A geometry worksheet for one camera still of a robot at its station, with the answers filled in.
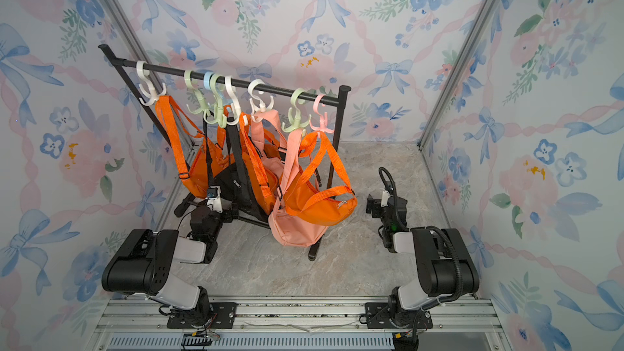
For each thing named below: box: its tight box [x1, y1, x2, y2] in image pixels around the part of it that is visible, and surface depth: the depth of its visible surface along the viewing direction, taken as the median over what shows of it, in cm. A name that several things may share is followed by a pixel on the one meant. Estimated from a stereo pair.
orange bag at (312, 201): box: [285, 131, 358, 226], surface depth 73 cm
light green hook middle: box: [203, 73, 228, 128], surface depth 61 cm
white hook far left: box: [136, 60, 167, 106], surface depth 67 cm
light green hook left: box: [183, 69, 211, 120], surface depth 59 cm
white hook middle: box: [225, 75, 242, 126], surface depth 58 cm
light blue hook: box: [203, 71, 215, 91], surface depth 57 cm
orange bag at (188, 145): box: [156, 95, 208, 200], surface depth 75 cm
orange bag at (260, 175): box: [238, 112, 278, 216], surface depth 72 cm
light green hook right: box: [281, 87, 312, 133], surface depth 61 cm
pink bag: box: [252, 109, 328, 247], surface depth 75 cm
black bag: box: [203, 116, 269, 222], surface depth 77 cm
